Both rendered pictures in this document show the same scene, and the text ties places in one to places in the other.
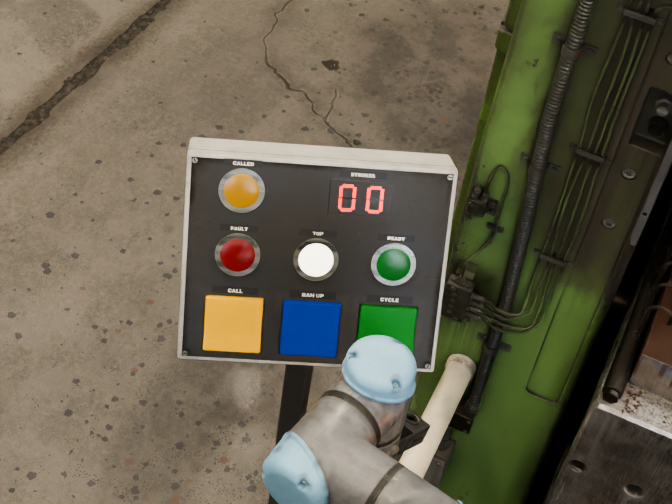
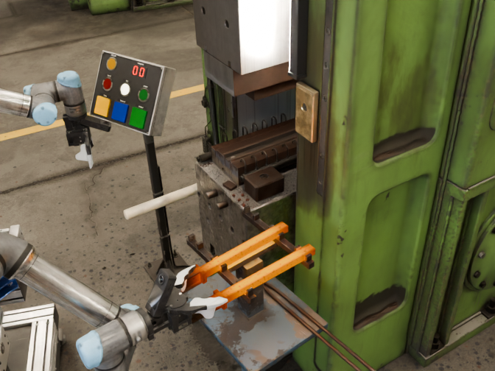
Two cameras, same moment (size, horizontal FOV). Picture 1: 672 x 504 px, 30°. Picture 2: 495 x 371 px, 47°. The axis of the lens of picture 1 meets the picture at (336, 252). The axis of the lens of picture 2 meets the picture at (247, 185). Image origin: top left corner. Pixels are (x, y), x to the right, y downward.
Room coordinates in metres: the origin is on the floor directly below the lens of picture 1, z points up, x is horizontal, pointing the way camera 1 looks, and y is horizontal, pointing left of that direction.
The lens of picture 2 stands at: (-0.20, -1.76, 2.11)
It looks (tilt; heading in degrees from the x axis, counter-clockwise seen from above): 36 degrees down; 42
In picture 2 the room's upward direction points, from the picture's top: 2 degrees counter-clockwise
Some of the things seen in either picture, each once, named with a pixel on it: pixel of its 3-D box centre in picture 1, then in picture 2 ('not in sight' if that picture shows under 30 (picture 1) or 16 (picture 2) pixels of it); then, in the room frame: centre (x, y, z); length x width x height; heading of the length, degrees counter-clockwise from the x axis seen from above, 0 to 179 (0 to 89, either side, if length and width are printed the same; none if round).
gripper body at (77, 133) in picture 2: not in sight; (77, 127); (0.76, -0.06, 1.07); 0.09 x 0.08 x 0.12; 143
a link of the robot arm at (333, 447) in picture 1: (332, 464); (42, 96); (0.66, -0.03, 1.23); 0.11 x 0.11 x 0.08; 61
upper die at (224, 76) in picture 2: not in sight; (271, 57); (1.24, -0.59, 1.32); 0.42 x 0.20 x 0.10; 162
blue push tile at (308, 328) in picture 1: (309, 327); (120, 112); (1.00, 0.02, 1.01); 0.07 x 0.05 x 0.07; 97
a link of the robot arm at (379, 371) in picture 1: (374, 391); (70, 88); (0.76, -0.06, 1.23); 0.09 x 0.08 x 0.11; 151
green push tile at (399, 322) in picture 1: (386, 331); (138, 118); (1.02, -0.08, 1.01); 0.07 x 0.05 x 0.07; 97
